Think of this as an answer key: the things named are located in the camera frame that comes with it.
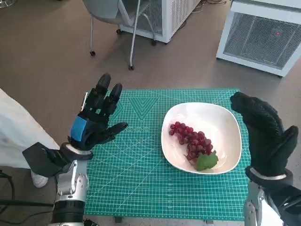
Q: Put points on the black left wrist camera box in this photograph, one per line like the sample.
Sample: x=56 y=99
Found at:
x=40 y=157

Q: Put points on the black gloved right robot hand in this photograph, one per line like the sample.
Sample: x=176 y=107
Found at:
x=265 y=136

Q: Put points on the red toy grapes with leaf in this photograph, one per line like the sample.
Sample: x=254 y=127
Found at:
x=192 y=141

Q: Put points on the grey chair with metal legs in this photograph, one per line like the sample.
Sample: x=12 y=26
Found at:
x=103 y=11

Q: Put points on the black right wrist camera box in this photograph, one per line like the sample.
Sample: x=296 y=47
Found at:
x=287 y=212

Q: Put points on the chrome stool base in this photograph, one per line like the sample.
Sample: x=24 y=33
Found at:
x=4 y=3

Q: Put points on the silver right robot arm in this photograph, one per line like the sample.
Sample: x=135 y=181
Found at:
x=255 y=207

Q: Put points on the person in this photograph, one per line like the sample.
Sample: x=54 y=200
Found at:
x=14 y=131

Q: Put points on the black table bracket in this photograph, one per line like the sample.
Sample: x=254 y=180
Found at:
x=118 y=220

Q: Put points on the white mesh cabinet on castors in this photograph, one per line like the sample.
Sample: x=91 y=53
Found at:
x=258 y=40
x=169 y=18

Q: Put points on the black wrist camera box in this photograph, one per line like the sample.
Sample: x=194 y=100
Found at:
x=40 y=157
x=287 y=212

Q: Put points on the white square plate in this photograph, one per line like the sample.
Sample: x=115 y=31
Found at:
x=223 y=122

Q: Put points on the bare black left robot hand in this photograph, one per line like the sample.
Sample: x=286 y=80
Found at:
x=94 y=124

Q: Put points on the green cutting mat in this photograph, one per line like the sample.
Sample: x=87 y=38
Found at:
x=141 y=183

